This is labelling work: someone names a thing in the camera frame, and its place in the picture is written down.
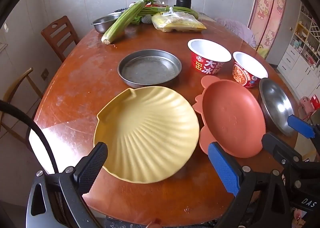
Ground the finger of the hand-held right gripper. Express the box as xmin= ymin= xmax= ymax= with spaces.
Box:
xmin=287 ymin=115 xmax=320 ymax=141
xmin=262 ymin=132 xmax=304 ymax=168

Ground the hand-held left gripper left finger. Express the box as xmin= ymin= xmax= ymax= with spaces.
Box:
xmin=26 ymin=142 xmax=108 ymax=228

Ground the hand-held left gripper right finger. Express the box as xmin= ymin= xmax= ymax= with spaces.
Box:
xmin=208 ymin=142 xmax=297 ymax=228

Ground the stainless steel bowl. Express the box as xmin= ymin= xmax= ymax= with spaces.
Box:
xmin=259 ymin=77 xmax=295 ymax=136

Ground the orange bear-shaped plate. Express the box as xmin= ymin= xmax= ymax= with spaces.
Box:
xmin=192 ymin=75 xmax=266 ymax=159

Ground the yellow shell-shaped plate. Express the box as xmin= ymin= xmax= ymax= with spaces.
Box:
xmin=93 ymin=87 xmax=200 ymax=184

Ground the small red paper bowl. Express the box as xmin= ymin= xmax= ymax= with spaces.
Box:
xmin=232 ymin=52 xmax=269 ymax=89

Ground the round metal pan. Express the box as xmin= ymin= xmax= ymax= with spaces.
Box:
xmin=117 ymin=49 xmax=182 ymax=89

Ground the large red paper bowl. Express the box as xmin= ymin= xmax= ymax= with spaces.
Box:
xmin=187 ymin=39 xmax=232 ymax=75

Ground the pink stool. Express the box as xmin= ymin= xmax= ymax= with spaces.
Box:
xmin=299 ymin=96 xmax=312 ymax=113

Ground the white shelf cabinet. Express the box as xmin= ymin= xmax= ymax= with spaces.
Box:
xmin=276 ymin=3 xmax=320 ymax=91

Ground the light wooden chair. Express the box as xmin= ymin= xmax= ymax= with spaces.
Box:
xmin=0 ymin=67 xmax=43 ymax=141

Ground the purple jacket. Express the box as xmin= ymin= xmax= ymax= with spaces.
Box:
xmin=215 ymin=17 xmax=258 ymax=46

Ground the pink cartoon cat curtain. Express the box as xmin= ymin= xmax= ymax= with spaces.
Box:
xmin=247 ymin=0 xmax=288 ymax=59

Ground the brown wooden chair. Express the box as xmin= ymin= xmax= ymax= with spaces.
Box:
xmin=41 ymin=15 xmax=80 ymax=63

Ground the steel basin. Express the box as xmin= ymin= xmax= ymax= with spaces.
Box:
xmin=91 ymin=14 xmax=123 ymax=34

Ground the celery bunch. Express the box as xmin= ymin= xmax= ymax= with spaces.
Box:
xmin=101 ymin=0 xmax=157 ymax=45

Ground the clear plastic bag of food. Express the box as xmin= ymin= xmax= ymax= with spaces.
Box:
xmin=151 ymin=10 xmax=207 ymax=33

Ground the bundle of long green beans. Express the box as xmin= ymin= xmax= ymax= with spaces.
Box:
xmin=135 ymin=5 xmax=199 ymax=18

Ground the black cable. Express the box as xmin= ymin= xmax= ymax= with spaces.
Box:
xmin=0 ymin=100 xmax=59 ymax=174

